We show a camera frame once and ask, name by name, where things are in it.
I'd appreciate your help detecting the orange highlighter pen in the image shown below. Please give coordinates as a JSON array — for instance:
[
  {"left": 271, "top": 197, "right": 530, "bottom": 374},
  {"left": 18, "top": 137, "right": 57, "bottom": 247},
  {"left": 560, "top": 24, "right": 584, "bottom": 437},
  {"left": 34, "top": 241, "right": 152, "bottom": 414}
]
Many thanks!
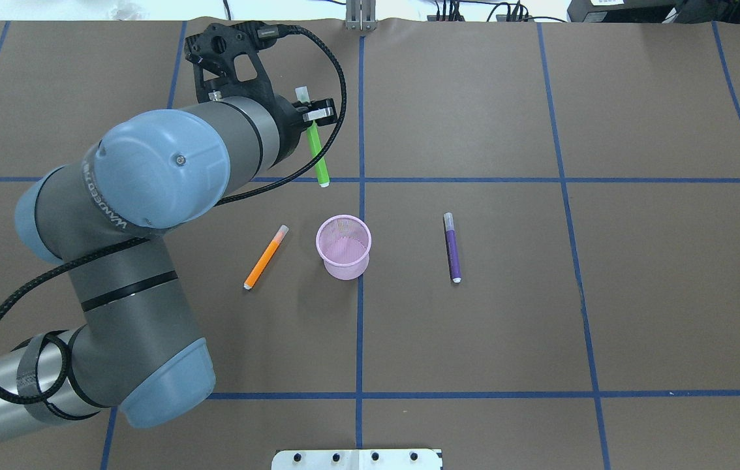
[{"left": 243, "top": 225, "right": 289, "bottom": 290}]

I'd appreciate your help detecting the green highlighter pen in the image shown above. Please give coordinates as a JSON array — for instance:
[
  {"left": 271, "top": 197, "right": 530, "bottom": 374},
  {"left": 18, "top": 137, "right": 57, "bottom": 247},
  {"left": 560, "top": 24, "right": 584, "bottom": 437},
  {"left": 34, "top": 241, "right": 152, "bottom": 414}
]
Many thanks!
[{"left": 295, "top": 86, "right": 330, "bottom": 188}]

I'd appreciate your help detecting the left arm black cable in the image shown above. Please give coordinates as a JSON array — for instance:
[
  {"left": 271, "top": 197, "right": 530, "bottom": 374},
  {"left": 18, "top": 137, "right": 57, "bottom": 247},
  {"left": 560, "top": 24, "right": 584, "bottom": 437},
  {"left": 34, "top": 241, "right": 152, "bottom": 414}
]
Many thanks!
[{"left": 0, "top": 25, "right": 348, "bottom": 407}]

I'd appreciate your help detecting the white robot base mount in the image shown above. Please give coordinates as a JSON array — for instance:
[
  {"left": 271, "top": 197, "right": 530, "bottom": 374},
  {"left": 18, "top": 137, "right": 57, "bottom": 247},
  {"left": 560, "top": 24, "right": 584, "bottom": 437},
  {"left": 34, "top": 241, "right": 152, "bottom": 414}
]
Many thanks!
[{"left": 271, "top": 448, "right": 444, "bottom": 469}]

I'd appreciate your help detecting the aluminium frame post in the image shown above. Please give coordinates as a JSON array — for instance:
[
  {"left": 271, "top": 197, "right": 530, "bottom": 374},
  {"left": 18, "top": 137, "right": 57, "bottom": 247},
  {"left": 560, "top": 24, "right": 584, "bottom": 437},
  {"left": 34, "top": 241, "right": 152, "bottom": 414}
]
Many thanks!
[{"left": 344, "top": 0, "right": 378, "bottom": 32}]

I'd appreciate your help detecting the purple highlighter pen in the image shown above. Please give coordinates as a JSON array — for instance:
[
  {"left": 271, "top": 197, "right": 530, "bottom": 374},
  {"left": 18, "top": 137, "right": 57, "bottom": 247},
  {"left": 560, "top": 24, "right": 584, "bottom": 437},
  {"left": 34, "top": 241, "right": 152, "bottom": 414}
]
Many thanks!
[{"left": 442, "top": 212, "right": 462, "bottom": 285}]

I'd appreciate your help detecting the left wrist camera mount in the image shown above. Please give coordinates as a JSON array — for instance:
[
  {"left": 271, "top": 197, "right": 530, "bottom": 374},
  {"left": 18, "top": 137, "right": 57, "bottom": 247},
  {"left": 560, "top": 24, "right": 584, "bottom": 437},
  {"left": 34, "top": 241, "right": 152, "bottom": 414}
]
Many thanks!
[{"left": 184, "top": 21, "right": 279, "bottom": 107}]

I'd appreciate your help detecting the pink mesh pen holder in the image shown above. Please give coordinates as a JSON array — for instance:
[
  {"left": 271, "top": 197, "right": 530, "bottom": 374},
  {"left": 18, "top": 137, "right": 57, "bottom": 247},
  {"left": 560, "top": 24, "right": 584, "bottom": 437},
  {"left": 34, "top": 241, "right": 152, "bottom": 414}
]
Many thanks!
[{"left": 315, "top": 214, "right": 373, "bottom": 281}]

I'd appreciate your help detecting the black device with label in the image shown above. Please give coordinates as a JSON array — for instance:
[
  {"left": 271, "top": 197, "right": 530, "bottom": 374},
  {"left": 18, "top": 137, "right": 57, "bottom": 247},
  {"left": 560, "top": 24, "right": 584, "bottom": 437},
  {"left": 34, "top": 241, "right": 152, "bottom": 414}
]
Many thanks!
[{"left": 567, "top": 1, "right": 740, "bottom": 24}]

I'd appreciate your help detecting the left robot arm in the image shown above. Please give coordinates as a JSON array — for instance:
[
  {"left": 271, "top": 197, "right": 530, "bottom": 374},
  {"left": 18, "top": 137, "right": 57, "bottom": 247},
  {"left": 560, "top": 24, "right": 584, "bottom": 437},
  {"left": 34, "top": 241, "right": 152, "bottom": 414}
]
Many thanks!
[{"left": 0, "top": 95, "right": 341, "bottom": 443}]

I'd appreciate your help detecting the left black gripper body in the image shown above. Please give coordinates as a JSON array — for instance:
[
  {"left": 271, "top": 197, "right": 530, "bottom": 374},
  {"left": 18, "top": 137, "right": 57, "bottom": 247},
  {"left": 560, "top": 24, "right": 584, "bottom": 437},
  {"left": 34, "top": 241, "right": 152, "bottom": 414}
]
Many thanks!
[{"left": 266, "top": 97, "right": 311, "bottom": 164}]

